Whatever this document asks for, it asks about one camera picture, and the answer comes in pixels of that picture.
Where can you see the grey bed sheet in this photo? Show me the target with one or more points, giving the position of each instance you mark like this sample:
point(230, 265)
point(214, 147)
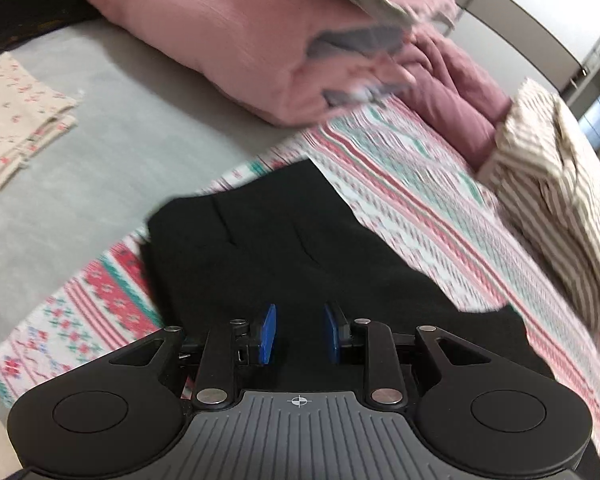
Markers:
point(130, 135)

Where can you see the black pants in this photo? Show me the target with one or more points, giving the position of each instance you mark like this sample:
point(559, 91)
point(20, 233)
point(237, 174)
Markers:
point(280, 240)

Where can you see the mauve crumpled blanket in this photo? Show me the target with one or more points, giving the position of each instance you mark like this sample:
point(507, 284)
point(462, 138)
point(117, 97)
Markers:
point(455, 90)

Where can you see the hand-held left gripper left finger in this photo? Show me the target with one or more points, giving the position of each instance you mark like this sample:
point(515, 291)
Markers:
point(267, 335)

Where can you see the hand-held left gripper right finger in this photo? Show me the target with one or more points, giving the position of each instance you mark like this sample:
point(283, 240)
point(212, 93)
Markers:
point(331, 332)

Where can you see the cream floral folded cloth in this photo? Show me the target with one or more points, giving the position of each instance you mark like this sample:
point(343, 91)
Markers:
point(15, 110)

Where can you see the pink green patterned blanket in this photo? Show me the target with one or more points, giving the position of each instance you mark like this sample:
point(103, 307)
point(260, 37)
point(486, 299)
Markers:
point(405, 195)

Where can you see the beige striped folded cloth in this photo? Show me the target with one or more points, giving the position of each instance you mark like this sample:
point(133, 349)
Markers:
point(535, 185)

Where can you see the pink folded comforter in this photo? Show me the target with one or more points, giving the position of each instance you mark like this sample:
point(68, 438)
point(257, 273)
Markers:
point(205, 35)

